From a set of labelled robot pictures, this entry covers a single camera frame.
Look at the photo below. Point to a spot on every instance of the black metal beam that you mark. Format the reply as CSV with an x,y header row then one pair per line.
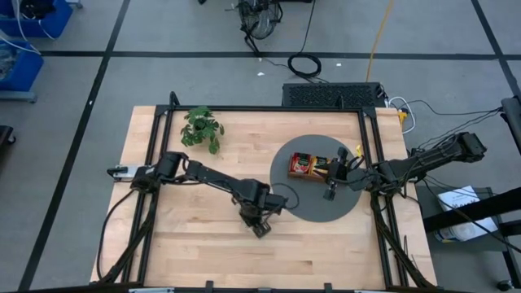
x,y
472,211

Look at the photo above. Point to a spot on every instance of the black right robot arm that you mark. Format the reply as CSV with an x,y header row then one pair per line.
x,y
423,163

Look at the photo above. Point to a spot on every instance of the wooden three-compartment tray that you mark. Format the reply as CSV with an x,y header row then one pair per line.
x,y
305,178

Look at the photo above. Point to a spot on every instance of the black floor fan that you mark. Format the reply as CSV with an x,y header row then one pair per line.
x,y
258,18

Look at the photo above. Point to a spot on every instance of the yellow plug connector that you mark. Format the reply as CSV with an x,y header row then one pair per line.
x,y
402,117

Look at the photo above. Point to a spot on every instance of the blue plastic bin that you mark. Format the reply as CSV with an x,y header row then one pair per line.
x,y
57,22
28,69

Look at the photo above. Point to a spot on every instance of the red strawberry tea sachet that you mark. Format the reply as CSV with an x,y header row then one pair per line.
x,y
300,163

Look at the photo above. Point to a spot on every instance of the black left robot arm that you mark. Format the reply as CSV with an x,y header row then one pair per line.
x,y
211,177

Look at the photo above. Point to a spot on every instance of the black mesh computer tower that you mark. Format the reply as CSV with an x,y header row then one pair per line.
x,y
325,95

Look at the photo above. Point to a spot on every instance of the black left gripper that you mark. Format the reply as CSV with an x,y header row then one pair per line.
x,y
258,203

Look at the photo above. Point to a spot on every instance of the white paper booklet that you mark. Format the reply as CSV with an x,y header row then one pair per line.
x,y
454,198

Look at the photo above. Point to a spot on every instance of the grey caster wheel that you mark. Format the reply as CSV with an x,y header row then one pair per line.
x,y
505,285

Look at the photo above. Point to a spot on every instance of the green plant in white pot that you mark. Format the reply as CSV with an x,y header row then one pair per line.
x,y
199,126

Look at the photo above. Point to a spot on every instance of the black equipment foot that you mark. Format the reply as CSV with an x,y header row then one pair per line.
x,y
6,136

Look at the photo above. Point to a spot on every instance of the orange peach tea sachet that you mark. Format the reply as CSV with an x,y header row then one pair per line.
x,y
319,166

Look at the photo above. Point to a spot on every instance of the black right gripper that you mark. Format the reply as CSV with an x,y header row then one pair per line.
x,y
346,175

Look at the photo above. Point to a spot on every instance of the grey round woven mat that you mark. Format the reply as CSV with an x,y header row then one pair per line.
x,y
309,203

